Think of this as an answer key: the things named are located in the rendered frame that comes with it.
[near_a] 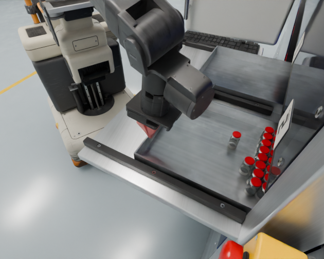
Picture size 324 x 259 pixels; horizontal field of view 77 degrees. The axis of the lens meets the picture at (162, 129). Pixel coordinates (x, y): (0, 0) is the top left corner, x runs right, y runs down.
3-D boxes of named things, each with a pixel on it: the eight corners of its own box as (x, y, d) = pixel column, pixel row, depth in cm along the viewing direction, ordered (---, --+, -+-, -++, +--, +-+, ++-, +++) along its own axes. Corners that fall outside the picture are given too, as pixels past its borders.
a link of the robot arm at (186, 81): (167, 2, 29) (120, 34, 27) (234, 37, 24) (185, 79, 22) (171, 65, 39) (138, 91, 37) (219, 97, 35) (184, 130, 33)
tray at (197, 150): (298, 140, 53) (305, 131, 51) (287, 235, 38) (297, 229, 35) (180, 100, 64) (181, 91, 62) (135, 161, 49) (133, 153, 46)
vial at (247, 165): (249, 169, 47) (256, 158, 44) (247, 177, 46) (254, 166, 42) (239, 165, 48) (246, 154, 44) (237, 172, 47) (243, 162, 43)
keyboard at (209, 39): (259, 47, 104) (261, 42, 102) (255, 59, 95) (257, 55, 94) (185, 33, 115) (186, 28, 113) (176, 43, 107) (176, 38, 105)
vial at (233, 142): (237, 144, 52) (242, 133, 49) (235, 150, 51) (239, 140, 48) (229, 141, 53) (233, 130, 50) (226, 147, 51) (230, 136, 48)
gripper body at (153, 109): (167, 134, 40) (174, 107, 34) (124, 111, 42) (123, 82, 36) (182, 114, 43) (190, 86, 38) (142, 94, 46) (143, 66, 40)
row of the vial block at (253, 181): (268, 140, 53) (275, 128, 50) (253, 198, 42) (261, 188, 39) (259, 136, 54) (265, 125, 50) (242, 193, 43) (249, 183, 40)
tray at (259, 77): (306, 75, 73) (311, 67, 71) (301, 121, 58) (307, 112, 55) (215, 53, 84) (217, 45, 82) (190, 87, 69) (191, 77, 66)
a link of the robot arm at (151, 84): (161, 42, 35) (135, 53, 32) (191, 61, 32) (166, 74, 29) (157, 76, 40) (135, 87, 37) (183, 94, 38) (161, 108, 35)
